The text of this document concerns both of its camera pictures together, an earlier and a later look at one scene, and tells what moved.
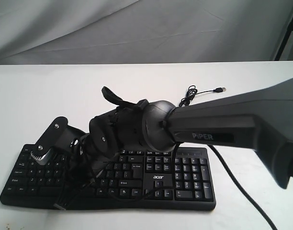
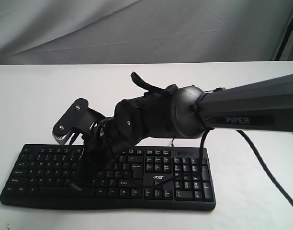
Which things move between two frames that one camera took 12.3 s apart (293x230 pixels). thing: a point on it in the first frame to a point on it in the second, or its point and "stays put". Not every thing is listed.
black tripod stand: [291, 27] stays put
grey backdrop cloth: [79, 31] stays put
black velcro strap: [122, 104] to [142, 84]
